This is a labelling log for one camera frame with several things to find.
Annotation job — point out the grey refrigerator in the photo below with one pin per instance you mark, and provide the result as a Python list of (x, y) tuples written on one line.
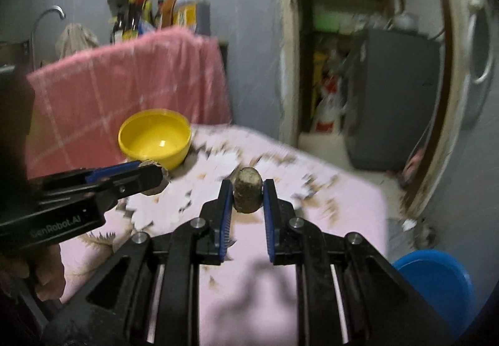
[(390, 96)]

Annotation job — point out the yellow plastic bowl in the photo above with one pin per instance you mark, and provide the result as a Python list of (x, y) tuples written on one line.
[(156, 135)]

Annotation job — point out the worn door frame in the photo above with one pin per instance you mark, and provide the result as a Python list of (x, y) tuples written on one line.
[(288, 57)]

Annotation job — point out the blue plastic basin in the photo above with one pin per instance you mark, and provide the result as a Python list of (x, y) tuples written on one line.
[(436, 283)]

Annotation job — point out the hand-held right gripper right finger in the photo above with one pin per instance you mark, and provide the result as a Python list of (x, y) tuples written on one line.
[(269, 221)]

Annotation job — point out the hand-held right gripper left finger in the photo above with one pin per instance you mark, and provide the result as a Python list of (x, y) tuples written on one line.
[(225, 221)]

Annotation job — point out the pink checked towel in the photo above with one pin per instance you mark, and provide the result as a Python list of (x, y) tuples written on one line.
[(136, 77)]

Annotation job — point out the yellow-label sauce bottle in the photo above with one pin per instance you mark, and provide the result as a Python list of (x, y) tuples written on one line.
[(131, 30)]

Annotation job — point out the large cooking oil jug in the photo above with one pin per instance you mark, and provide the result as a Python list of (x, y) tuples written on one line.
[(189, 8)]

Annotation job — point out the curved metal faucet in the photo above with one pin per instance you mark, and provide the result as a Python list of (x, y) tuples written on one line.
[(54, 10)]

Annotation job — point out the person's left hand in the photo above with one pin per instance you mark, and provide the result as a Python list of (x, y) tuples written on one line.
[(43, 268)]

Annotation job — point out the pink floral tablecloth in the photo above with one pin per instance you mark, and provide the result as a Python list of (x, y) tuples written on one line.
[(331, 205)]

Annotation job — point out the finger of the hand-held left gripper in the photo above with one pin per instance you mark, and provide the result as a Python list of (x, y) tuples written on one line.
[(113, 171), (136, 184)]

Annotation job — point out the beige cloth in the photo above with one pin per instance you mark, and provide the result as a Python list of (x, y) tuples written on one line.
[(76, 40)]

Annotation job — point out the brown cylindrical root stub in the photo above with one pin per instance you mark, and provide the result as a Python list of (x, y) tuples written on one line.
[(247, 190)]

